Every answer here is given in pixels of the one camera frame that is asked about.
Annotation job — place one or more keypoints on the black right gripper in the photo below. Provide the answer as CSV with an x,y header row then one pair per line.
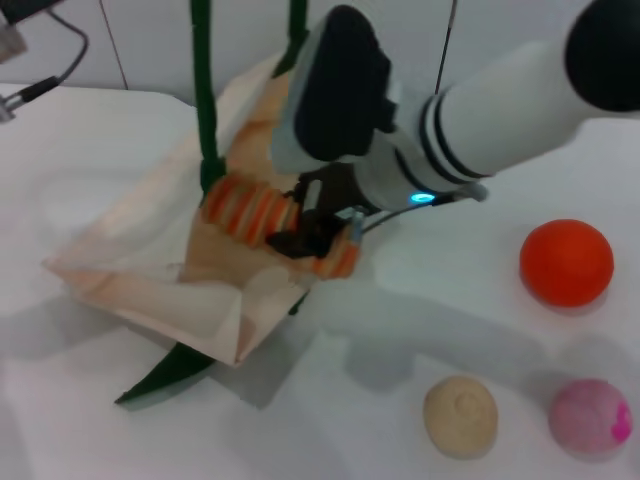
x,y
345,192

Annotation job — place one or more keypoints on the orange striped bread roll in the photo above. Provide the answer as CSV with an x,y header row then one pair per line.
x,y
240,210

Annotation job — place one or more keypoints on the beige egg yolk pastry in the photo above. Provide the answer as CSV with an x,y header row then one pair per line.
x,y
460,417

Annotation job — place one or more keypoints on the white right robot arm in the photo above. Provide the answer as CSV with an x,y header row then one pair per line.
x,y
500,115

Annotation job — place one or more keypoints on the pink round pastry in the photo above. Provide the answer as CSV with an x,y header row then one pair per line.
x,y
585,417

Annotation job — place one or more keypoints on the round orange bun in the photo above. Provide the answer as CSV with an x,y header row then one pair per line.
x,y
565,262

